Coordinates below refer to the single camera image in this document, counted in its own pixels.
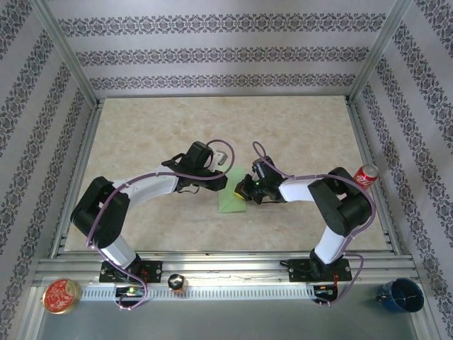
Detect red soda can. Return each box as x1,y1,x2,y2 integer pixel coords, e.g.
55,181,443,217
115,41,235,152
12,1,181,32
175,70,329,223
353,164,379,191

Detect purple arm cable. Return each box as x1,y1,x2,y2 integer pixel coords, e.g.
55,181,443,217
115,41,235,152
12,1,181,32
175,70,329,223
84,139,237,312
251,141,377,310

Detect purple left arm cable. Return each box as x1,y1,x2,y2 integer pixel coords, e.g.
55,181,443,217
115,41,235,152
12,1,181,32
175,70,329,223
84,139,237,312

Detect round red and gold tin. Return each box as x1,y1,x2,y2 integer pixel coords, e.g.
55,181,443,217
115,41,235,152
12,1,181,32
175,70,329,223
41,278,83,315

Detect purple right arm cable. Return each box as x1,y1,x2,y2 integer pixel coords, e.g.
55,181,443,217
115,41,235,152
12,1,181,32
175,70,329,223
251,141,377,310

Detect dark blue mug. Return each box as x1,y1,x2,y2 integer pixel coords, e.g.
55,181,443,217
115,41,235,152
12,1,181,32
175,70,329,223
374,278,425,313

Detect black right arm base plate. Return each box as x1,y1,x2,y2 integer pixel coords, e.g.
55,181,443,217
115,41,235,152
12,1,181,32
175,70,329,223
288,258,352,283

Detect slotted grey cable duct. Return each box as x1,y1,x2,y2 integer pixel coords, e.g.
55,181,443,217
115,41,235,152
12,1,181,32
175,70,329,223
79,285,340,301

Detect small black and brown knob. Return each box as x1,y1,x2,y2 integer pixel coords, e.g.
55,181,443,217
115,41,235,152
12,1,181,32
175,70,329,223
167,273,188,292

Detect aluminium profile frame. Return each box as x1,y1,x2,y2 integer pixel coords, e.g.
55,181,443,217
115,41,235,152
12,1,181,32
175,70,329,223
27,0,438,340

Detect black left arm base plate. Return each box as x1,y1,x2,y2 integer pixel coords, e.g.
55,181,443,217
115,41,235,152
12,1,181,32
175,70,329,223
98,261,164,284

